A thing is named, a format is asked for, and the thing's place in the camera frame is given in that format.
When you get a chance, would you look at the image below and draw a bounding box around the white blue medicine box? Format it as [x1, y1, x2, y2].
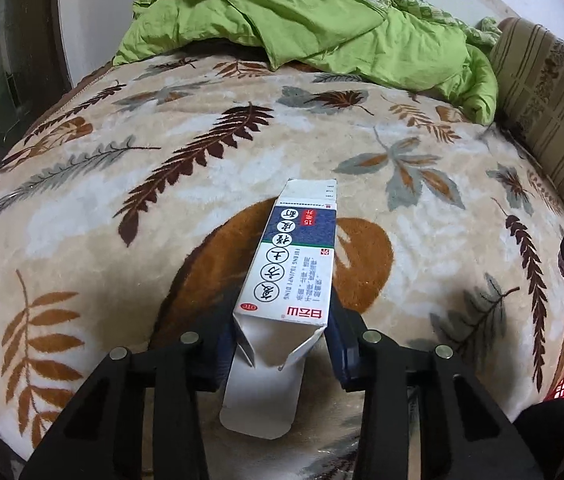
[220, 179, 337, 440]

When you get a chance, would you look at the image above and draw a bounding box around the leaf pattern fleece blanket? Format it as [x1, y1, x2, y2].
[0, 53, 564, 479]

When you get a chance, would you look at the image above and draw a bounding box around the striped beige brown pillow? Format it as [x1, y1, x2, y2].
[490, 18, 564, 203]

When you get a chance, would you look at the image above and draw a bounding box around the green quilt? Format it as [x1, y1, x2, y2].
[113, 0, 501, 125]

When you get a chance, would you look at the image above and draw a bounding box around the dark window with plants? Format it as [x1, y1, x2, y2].
[0, 0, 66, 160]

